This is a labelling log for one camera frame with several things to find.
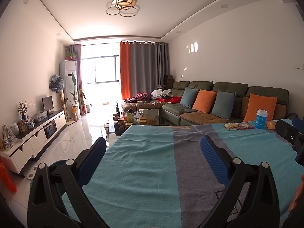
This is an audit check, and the brown sofa seat pad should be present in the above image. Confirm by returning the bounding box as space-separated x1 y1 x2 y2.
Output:
179 111 238 125

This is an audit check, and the orange cushion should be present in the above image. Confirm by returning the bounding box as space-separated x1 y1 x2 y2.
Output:
243 93 277 123
192 89 218 114

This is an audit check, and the person's right hand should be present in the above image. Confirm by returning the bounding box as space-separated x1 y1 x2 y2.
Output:
288 173 304 213

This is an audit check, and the glass ship model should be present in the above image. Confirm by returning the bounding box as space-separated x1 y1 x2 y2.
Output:
1 123 17 150

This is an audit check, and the white standing air conditioner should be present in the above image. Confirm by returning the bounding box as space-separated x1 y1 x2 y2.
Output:
59 60 78 121

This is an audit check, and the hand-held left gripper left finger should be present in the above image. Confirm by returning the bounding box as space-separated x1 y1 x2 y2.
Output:
27 136 110 228

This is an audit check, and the dark brown box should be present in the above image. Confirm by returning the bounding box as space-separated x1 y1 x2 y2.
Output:
165 75 175 89

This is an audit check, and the red cloth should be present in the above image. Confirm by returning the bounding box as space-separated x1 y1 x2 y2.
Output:
158 96 182 104

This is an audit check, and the clear plastic bag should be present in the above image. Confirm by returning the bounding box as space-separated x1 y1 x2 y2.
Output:
31 110 48 122

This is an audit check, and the teal plastic bin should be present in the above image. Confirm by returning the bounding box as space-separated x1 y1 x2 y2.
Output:
49 160 69 196

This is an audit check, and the grey and orange curtain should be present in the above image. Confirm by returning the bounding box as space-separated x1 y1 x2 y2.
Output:
66 44 87 114

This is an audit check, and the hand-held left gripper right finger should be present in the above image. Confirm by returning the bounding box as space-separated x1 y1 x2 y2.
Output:
199 135 281 228

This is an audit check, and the teal and grey blanket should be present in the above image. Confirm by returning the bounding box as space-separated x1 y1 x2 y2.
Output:
60 119 304 228

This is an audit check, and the blue cushion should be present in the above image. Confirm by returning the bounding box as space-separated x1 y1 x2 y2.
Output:
180 87 199 108
211 91 236 120

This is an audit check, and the standing fan with cover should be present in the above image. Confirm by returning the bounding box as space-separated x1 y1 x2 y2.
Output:
49 74 65 114

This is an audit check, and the blue and white cup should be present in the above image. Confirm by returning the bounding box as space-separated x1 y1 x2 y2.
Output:
255 109 268 130

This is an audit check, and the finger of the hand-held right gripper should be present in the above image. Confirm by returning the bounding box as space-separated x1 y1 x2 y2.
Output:
292 117 304 135
275 119 304 148

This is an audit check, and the black monitor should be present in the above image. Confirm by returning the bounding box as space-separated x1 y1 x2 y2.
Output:
42 96 54 115

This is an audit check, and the tall leafy potted plant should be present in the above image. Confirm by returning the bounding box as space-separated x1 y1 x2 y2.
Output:
64 72 86 123

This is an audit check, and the white lidded jar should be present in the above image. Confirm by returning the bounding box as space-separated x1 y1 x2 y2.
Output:
9 122 19 136

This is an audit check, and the dark red clothes pile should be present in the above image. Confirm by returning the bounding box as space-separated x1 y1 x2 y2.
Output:
126 92 152 103

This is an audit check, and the cluster of glass jars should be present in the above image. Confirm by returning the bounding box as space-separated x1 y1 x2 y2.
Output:
113 116 148 136

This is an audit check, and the green sofa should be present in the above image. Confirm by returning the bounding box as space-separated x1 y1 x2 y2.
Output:
121 80 295 126

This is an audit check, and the blue vase with branches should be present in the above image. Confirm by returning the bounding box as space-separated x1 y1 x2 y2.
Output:
17 101 28 121

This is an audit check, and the glass coffee table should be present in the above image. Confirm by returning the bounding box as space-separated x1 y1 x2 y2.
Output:
112 110 162 136

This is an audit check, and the orange plastic bag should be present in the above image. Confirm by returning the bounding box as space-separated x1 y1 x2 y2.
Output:
0 163 17 192

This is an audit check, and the white clothes pile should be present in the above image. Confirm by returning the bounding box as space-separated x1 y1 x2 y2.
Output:
152 89 172 98

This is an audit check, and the white and black cabinet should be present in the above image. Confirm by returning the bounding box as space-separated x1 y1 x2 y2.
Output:
0 110 67 178

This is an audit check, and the kraft paper snack bag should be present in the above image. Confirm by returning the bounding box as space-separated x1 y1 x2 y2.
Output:
142 109 159 126

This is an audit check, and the window frame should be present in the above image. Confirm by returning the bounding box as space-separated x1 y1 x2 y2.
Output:
81 55 120 85

